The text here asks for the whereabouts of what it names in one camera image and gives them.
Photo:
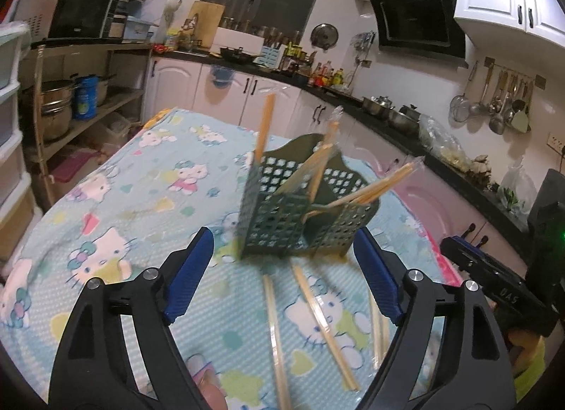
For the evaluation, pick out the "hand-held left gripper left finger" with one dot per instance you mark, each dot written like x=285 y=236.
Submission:
x=187 y=280

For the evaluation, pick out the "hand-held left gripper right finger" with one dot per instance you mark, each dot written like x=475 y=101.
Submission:
x=379 y=280

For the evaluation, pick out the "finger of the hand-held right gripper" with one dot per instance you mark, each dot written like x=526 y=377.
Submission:
x=468 y=262
x=454 y=240

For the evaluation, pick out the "green perforated utensil holder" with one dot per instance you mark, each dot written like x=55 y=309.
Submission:
x=282 y=220

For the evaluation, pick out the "row of hanging kitchen utensils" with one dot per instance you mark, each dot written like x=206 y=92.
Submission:
x=507 y=101

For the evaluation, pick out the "person's right hand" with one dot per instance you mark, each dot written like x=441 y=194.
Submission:
x=523 y=339

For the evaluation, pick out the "plastic bag of greens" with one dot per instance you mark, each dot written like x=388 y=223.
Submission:
x=516 y=191

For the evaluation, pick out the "clear plastic bag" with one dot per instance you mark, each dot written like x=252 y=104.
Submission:
x=443 y=143

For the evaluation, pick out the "cartoon cat printed blanket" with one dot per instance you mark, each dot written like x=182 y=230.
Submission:
x=154 y=180

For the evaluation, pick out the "steel pot with lid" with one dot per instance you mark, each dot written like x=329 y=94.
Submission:
x=378 y=105
x=404 y=121

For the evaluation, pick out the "hanging metal strainer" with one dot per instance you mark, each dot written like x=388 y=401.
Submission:
x=460 y=107

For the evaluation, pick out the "red plastic bin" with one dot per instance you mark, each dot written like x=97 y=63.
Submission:
x=73 y=167

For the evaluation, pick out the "metal shelf rack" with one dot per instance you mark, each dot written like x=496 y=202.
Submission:
x=123 y=96

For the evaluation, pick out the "blue hanging cabinet bin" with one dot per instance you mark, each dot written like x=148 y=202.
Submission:
x=221 y=76

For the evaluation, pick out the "group of condiment bottles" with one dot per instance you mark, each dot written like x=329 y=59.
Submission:
x=326 y=76

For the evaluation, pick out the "blue tin can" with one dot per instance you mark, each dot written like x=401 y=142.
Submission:
x=85 y=99

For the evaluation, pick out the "stacked steel steamer pots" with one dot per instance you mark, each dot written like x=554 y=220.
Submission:
x=56 y=110

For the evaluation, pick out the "black range hood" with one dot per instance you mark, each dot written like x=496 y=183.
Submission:
x=419 y=17

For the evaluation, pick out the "plastic drawer tower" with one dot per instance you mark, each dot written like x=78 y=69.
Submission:
x=11 y=136

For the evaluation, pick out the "black wok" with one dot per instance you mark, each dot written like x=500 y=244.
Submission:
x=238 y=54

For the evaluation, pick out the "blue knife holder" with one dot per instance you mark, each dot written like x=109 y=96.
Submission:
x=273 y=57

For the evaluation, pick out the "hanging metal pot lid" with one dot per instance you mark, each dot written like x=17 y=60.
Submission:
x=324 y=35

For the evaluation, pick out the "light blue plastic container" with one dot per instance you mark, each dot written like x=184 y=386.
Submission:
x=139 y=28

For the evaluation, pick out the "wooden cutting board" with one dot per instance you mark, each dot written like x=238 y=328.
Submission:
x=207 y=21

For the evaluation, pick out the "black microwave oven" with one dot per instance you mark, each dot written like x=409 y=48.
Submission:
x=79 y=6

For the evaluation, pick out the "wall socket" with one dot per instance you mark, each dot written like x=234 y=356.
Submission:
x=556 y=142

